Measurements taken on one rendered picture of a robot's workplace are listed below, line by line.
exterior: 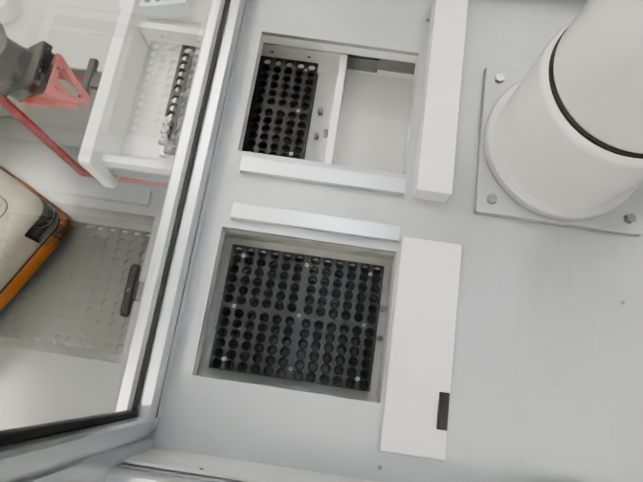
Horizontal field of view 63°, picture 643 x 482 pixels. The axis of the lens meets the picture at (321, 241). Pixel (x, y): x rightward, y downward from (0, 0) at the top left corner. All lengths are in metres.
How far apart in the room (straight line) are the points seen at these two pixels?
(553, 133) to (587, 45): 0.11
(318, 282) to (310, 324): 0.06
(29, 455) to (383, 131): 0.70
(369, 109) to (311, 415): 0.52
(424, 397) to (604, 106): 0.39
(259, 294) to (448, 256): 0.27
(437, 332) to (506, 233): 0.17
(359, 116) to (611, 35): 0.47
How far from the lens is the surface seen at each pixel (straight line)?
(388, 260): 0.83
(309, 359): 0.74
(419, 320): 0.70
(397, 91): 0.95
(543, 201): 0.76
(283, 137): 0.82
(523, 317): 0.75
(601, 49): 0.58
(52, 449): 0.46
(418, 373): 0.69
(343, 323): 0.74
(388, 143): 0.90
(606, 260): 0.81
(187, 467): 0.62
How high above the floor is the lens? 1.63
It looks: 75 degrees down
